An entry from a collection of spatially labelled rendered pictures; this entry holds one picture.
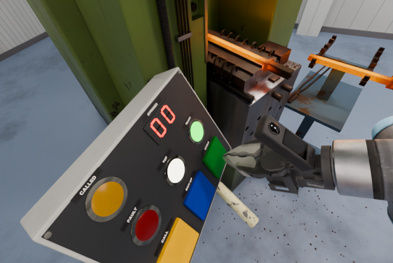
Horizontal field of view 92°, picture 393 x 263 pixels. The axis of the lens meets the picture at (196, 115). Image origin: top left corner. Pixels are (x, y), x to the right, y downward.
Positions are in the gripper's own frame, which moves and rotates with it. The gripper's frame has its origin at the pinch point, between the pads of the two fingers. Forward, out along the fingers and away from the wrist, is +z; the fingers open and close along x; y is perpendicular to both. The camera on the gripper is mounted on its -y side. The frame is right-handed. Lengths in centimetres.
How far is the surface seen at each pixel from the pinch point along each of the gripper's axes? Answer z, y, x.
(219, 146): 2.9, 0.0, 2.4
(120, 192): 3.3, -16.2, -18.6
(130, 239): 3.7, -9.9, -22.8
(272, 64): -2.3, 3.8, 44.3
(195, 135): 3.3, -8.6, -1.4
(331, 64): -19, 24, 68
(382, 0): -69, 105, 325
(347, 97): -23, 57, 82
